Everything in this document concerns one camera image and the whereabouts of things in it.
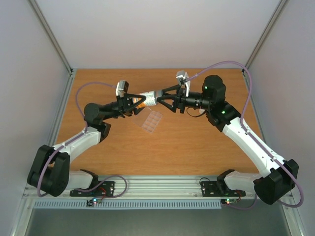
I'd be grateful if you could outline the left aluminium corner post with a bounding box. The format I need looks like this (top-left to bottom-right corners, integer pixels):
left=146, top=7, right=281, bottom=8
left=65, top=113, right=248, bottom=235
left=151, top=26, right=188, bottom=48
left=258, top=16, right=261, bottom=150
left=28, top=0, right=73, bottom=75

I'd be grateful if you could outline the orange pill bottle grey cap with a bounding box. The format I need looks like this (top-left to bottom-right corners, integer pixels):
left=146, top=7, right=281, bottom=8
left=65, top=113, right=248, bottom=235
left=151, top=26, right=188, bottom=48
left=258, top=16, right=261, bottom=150
left=136, top=90, right=162, bottom=109

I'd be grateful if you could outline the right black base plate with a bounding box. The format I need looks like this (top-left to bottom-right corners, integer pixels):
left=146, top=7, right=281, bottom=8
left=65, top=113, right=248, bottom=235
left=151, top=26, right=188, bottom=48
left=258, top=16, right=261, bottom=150
left=199, top=179, right=246, bottom=197

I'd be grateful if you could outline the left small circuit board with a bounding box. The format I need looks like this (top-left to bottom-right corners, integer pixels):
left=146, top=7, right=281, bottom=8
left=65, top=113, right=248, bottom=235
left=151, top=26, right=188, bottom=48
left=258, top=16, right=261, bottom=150
left=86, top=198, right=102, bottom=207

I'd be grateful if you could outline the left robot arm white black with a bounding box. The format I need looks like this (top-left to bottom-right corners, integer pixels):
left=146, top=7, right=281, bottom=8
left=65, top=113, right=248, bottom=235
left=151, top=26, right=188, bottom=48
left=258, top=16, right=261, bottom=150
left=27, top=93, right=146, bottom=197

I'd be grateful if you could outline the aluminium corner post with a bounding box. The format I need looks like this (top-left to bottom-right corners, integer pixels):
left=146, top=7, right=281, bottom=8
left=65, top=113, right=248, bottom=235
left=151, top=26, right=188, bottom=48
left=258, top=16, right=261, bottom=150
left=246, top=0, right=289, bottom=69
left=28, top=0, right=73, bottom=75

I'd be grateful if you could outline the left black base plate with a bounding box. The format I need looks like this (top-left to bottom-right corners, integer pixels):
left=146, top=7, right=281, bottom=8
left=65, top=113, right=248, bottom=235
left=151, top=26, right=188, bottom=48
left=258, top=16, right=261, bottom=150
left=69, top=181, right=115, bottom=197

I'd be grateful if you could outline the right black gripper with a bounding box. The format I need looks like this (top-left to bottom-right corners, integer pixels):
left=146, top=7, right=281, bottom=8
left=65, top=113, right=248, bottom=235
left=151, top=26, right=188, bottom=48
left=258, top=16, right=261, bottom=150
left=158, top=84, right=213, bottom=113

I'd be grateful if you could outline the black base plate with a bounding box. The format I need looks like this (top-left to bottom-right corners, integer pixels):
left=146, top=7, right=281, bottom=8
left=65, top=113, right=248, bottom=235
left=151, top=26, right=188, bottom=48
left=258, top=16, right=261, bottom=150
left=199, top=179, right=246, bottom=197
left=69, top=181, right=115, bottom=197

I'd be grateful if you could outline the aluminium front frame rail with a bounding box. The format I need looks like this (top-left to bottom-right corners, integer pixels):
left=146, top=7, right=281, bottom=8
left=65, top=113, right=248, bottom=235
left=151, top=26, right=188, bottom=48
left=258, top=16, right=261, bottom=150
left=22, top=175, right=293, bottom=199

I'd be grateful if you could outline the right aluminium corner post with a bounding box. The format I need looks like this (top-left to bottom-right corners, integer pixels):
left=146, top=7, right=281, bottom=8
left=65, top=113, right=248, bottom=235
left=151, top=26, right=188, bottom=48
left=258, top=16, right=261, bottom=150
left=246, top=0, right=289, bottom=69

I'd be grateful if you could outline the right small circuit board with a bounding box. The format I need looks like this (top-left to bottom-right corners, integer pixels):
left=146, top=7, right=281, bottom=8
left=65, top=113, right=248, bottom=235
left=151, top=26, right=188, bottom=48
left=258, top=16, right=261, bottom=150
left=221, top=198, right=241, bottom=205

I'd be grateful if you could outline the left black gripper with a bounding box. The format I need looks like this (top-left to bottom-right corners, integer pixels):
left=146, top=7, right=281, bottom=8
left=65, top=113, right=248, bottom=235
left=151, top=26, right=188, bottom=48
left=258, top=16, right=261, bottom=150
left=102, top=92, right=149, bottom=120

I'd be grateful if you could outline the clear plastic pill organizer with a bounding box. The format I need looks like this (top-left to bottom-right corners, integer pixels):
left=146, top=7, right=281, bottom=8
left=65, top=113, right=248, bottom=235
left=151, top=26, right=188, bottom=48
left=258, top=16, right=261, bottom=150
left=132, top=107, right=162, bottom=133

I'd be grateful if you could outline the small circuit board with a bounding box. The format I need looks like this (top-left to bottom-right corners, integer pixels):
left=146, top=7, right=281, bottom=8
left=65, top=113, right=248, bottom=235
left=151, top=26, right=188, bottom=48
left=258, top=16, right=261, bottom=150
left=86, top=198, right=102, bottom=207
left=221, top=198, right=241, bottom=205

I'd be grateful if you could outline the grey slotted cable duct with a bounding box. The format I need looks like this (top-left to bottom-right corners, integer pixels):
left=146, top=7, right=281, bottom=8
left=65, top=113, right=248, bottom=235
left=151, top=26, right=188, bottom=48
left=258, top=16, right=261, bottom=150
left=33, top=199, right=221, bottom=210

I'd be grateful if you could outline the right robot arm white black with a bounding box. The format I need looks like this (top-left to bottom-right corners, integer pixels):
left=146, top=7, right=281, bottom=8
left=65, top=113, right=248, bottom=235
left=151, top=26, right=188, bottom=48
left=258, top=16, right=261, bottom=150
left=157, top=75, right=301, bottom=205

